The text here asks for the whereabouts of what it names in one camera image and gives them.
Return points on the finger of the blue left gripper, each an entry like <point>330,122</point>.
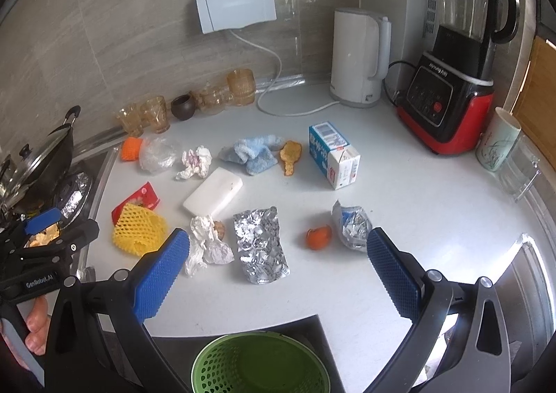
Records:
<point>42,221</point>

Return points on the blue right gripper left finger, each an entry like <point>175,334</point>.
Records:
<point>156,272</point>

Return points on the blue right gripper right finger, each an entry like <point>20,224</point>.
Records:
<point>402,287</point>

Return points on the yellow foam fruit net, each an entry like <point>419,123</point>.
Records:
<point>139,230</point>

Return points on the silver blue wrapper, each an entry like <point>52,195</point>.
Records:
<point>352,225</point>

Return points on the brown walnut shell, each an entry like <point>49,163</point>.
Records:
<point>219,229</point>

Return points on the red plastic snack bag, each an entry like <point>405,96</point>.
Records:
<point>145,196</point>

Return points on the orange mandarin peel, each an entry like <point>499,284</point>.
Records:
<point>318,238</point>

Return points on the white foam block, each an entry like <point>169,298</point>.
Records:
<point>215,193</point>

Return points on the aluminium foil sheet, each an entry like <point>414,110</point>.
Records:
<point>259,247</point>

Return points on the orange foam fruit net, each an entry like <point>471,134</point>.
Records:
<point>130,149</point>

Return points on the pink stained white tissue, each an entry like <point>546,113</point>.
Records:
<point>195,162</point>

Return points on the clear plastic bag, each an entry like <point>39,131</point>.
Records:
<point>157,155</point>

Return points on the blue white milk carton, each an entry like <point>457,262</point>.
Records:
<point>337,159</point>

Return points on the light blue cloth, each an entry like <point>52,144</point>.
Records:
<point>256,154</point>

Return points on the dried orange peel strip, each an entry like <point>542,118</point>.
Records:
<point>290,154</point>

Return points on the green plastic trash basket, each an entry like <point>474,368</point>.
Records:
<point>258,362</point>

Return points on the person's left hand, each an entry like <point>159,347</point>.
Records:
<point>38,322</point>

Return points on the black wok with lid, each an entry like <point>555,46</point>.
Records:
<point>36,177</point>

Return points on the amber glass cup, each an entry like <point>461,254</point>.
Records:
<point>154,111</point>
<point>130,120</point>

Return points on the clear acrylic holder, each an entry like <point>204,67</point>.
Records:
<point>520,169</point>

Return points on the dark brown ceramic cup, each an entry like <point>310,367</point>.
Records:
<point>183,107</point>

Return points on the white patterned ceramic cup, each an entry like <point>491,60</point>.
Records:
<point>498,139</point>

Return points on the black red blender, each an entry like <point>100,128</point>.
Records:
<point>452,89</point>

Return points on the amber glass teapot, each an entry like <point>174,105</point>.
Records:
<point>213,98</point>

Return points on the amber glass mug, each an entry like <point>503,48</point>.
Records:
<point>242,86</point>

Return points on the wooden cutting board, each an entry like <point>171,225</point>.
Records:
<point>535,108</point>

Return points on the white electric kettle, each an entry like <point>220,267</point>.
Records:
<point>361,53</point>

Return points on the white wall socket box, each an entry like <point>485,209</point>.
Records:
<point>218,15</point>

